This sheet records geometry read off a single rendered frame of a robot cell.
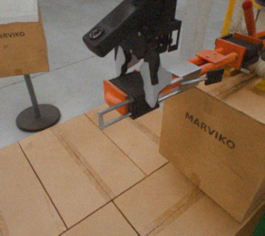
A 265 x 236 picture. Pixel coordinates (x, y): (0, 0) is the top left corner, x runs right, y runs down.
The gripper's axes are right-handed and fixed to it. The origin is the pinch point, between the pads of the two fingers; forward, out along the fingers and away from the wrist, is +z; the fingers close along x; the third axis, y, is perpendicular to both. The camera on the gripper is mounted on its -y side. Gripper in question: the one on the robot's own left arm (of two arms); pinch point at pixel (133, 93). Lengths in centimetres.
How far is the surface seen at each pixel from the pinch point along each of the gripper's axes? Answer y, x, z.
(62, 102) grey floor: 47, 172, 123
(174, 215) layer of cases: 22, -1, 66
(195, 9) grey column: 142, 100, 28
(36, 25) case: 24, 129, 27
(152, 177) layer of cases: 27, 17, 66
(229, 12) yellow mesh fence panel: 195, 101, 39
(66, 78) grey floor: 71, 214, 123
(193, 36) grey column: 143, 97, 49
